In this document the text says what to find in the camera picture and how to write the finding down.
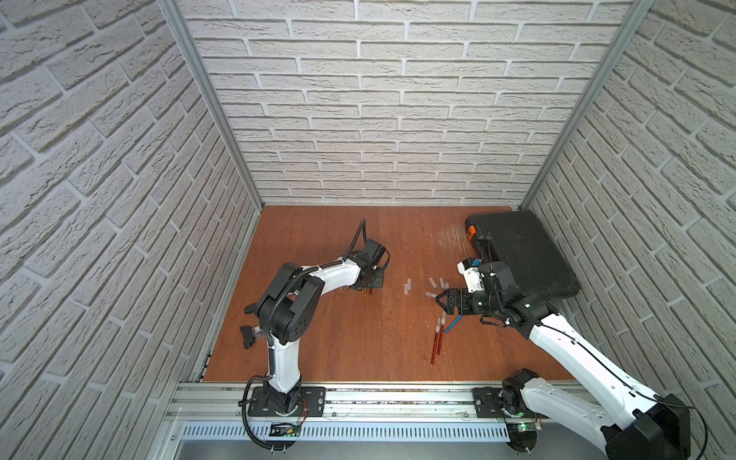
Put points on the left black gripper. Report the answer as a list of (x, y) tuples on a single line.
[(371, 275)]

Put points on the blue carving knife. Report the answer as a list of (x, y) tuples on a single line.
[(452, 324)]

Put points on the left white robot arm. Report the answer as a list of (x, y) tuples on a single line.
[(286, 310)]

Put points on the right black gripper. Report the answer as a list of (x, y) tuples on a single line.
[(461, 294)]

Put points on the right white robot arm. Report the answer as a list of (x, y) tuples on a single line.
[(627, 420)]

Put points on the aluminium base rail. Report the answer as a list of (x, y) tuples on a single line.
[(461, 412)]

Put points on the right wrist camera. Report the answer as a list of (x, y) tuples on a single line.
[(469, 269)]

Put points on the black plastic tool case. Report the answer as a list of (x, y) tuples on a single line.
[(522, 254)]

